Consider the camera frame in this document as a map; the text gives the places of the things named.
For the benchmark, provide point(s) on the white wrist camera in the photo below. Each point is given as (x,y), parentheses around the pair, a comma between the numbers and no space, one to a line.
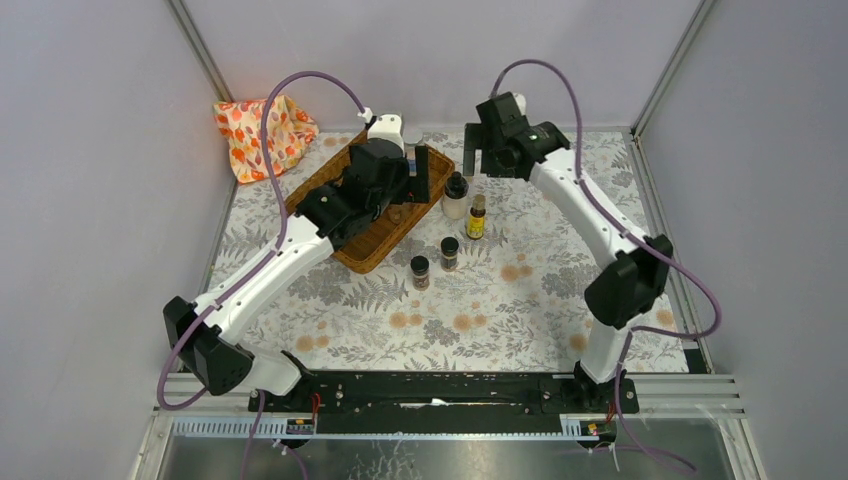
(388,127)
(521,102)

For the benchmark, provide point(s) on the dark spice jar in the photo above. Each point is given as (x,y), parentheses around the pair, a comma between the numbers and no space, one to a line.
(420,268)
(449,247)

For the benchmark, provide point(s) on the dark spice jar right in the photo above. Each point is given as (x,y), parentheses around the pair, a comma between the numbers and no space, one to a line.
(449,247)

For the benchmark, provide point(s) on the brown wicker divided basket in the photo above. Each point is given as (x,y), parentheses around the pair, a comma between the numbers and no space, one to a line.
(360,238)

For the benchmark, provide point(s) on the orange floral cloth bag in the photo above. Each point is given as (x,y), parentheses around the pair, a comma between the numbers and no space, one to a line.
(259,146)

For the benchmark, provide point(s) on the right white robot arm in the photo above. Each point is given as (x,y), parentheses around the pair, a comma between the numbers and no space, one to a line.
(632,276)

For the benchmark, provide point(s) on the blue label pellet jar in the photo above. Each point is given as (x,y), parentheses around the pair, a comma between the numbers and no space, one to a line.
(412,138)

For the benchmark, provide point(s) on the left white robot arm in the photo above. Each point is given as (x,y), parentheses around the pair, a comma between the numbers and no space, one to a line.
(205,334)

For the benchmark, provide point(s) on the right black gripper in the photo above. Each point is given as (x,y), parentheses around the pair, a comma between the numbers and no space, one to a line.
(475,139)

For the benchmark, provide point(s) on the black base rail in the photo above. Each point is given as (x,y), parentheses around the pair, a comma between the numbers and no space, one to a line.
(428,402)

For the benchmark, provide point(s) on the aluminium frame rail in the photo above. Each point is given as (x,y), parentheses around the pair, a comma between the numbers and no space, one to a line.
(191,33)

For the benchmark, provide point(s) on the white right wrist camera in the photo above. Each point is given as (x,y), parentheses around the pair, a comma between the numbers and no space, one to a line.
(521,102)

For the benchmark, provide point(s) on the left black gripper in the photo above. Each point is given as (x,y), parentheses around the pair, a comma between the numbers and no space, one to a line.
(411,189)

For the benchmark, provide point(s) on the dark spice jar left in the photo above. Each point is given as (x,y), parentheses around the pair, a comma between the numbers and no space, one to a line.
(420,268)

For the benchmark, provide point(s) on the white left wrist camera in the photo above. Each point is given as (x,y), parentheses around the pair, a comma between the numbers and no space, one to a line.
(388,127)

